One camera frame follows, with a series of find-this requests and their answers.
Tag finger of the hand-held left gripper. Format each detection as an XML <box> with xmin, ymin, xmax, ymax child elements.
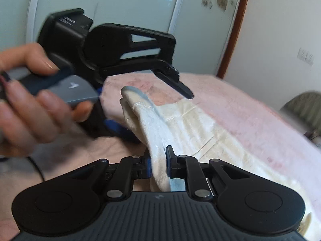
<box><xmin>100</xmin><ymin>27</ymin><xmax>195</xmax><ymax>100</ymax></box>
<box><xmin>84</xmin><ymin>87</ymin><xmax>141</xmax><ymax>144</ymax></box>

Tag wooden door frame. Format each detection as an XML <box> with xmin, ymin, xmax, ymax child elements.
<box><xmin>216</xmin><ymin>0</ymin><xmax>252</xmax><ymax>79</ymax></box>

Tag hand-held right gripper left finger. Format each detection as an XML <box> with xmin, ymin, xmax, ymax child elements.
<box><xmin>68</xmin><ymin>154</ymin><xmax>153</xmax><ymax>200</ymax></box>

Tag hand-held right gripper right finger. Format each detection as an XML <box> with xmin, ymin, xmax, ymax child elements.
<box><xmin>165</xmin><ymin>145</ymin><xmax>251</xmax><ymax>200</ymax></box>

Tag black cable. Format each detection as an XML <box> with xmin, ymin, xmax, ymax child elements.
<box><xmin>25</xmin><ymin>156</ymin><xmax>47</xmax><ymax>182</ymax></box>

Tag white wall socket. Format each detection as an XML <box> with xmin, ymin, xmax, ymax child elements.
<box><xmin>298</xmin><ymin>47</ymin><xmax>314</xmax><ymax>66</ymax></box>

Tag person's left hand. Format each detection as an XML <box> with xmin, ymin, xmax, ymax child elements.
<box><xmin>0</xmin><ymin>43</ymin><xmax>94</xmax><ymax>156</ymax></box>

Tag glass sliding wardrobe door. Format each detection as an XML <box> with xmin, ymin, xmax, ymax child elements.
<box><xmin>0</xmin><ymin>0</ymin><xmax>245</xmax><ymax>74</ymax></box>

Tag pink blanket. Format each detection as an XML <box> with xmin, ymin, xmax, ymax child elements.
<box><xmin>0</xmin><ymin>71</ymin><xmax>321</xmax><ymax>241</ymax></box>

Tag olive padded headboard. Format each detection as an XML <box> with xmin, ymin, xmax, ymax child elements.
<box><xmin>279</xmin><ymin>91</ymin><xmax>321</xmax><ymax>132</ymax></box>

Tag white pants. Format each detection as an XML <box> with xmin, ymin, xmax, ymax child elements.
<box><xmin>120</xmin><ymin>85</ymin><xmax>314</xmax><ymax>241</ymax></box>

